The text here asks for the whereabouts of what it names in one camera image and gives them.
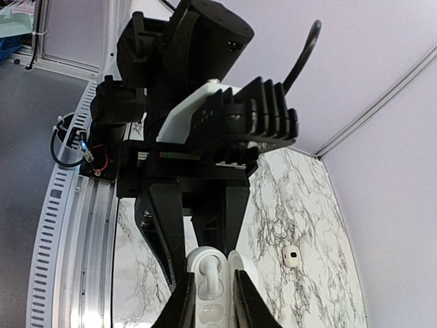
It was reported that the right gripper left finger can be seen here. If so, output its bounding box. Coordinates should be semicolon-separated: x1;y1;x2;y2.
158;272;197;328

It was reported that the white earbud charging case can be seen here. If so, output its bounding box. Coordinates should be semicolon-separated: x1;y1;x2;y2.
187;246;259;327

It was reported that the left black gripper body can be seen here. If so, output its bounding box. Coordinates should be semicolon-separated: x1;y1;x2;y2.
117;136;258;219

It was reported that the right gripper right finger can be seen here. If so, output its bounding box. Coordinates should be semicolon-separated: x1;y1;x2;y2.
233;270;282;328

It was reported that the front aluminium rail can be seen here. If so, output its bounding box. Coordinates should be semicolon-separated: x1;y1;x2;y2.
25;80;120;328

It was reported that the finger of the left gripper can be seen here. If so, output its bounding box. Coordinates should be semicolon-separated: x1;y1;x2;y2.
135;178;186;292
191;186;250;255

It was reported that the left aluminium corner post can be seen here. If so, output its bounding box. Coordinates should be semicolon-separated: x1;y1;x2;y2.
311;44;436;160

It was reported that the white earbud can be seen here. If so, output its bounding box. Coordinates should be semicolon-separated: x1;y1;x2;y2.
282;245;300;268
199;256;223;301

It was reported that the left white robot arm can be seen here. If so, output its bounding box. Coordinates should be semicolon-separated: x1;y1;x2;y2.
90;1;264;289

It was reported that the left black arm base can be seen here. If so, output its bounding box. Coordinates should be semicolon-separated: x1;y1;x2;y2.
79;131;121;184

